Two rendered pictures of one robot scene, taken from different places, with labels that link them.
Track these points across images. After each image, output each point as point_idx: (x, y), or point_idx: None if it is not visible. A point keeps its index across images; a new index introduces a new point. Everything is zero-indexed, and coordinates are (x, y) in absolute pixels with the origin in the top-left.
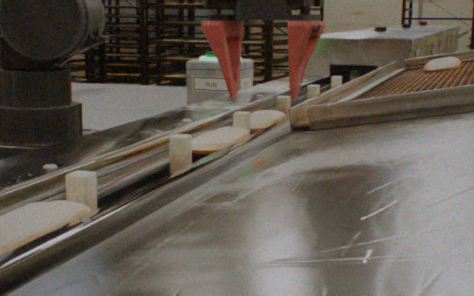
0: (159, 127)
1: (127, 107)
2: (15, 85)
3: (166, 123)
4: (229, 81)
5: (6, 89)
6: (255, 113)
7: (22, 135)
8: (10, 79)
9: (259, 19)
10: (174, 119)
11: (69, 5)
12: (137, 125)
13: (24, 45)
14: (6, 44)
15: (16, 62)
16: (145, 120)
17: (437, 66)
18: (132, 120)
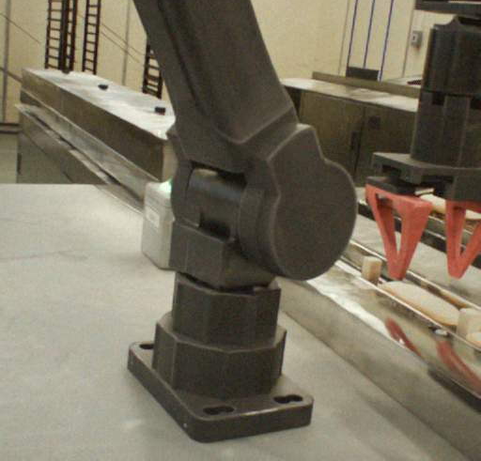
0: (466, 356)
1: (18, 248)
2: (252, 315)
3: (445, 345)
4: (408, 265)
5: (231, 320)
6: (415, 296)
7: (257, 385)
8: (240, 306)
9: (473, 200)
10: (419, 330)
11: (347, 202)
12: (441, 356)
13: (292, 262)
14: (230, 254)
15: (238, 279)
16: (406, 340)
17: (476, 214)
18: (111, 283)
